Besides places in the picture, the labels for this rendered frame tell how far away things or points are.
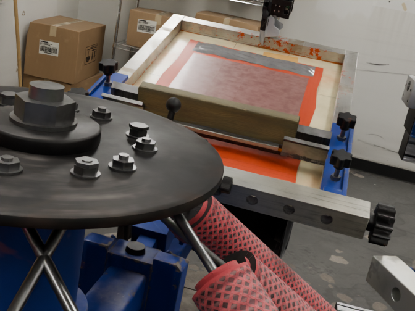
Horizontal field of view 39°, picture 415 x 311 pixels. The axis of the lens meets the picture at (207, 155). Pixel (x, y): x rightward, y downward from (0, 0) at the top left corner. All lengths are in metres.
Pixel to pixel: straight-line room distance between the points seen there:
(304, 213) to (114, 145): 0.63
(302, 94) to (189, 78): 0.30
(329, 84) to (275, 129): 0.45
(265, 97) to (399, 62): 3.51
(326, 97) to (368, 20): 3.37
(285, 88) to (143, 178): 1.20
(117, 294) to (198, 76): 0.89
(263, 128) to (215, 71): 0.41
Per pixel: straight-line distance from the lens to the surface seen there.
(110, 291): 0.82
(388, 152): 5.14
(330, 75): 1.73
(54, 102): 0.47
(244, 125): 1.27
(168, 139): 0.52
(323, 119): 1.49
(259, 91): 1.56
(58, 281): 0.38
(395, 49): 4.98
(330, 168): 1.23
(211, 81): 1.58
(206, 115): 1.28
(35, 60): 4.60
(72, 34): 4.47
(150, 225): 0.95
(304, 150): 1.26
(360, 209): 1.07
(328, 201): 1.07
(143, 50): 1.63
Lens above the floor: 1.46
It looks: 18 degrees down
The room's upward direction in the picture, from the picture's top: 11 degrees clockwise
